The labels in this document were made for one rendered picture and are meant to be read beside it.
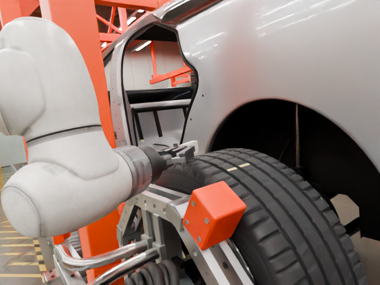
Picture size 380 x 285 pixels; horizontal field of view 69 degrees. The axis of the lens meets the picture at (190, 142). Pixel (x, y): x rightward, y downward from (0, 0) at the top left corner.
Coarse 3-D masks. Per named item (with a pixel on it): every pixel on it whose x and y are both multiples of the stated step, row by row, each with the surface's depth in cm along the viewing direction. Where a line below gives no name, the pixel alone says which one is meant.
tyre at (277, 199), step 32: (192, 160) 69; (224, 160) 67; (256, 160) 68; (256, 192) 56; (288, 192) 59; (256, 224) 50; (288, 224) 52; (320, 224) 55; (256, 256) 49; (288, 256) 48; (320, 256) 51; (352, 256) 55
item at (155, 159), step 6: (144, 150) 49; (150, 150) 50; (150, 156) 49; (156, 156) 50; (162, 156) 53; (168, 156) 53; (150, 162) 48; (156, 162) 49; (162, 162) 51; (156, 168) 49; (162, 168) 51; (156, 174) 50; (156, 180) 52
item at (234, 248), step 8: (232, 240) 55; (184, 248) 76; (232, 248) 55; (184, 256) 75; (240, 256) 53; (192, 264) 78; (192, 272) 79; (248, 272) 52; (192, 280) 78; (200, 280) 78
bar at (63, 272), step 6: (54, 258) 69; (60, 264) 65; (60, 270) 63; (66, 270) 62; (60, 276) 65; (66, 276) 59; (72, 276) 59; (78, 276) 59; (66, 282) 57; (72, 282) 57; (78, 282) 56; (84, 282) 56
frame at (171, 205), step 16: (144, 192) 66; (160, 192) 67; (176, 192) 63; (128, 208) 74; (160, 208) 59; (176, 208) 53; (128, 224) 78; (176, 224) 54; (128, 240) 86; (192, 240) 50; (224, 240) 52; (192, 256) 51; (208, 256) 49; (224, 256) 50; (208, 272) 48; (224, 272) 51; (240, 272) 49
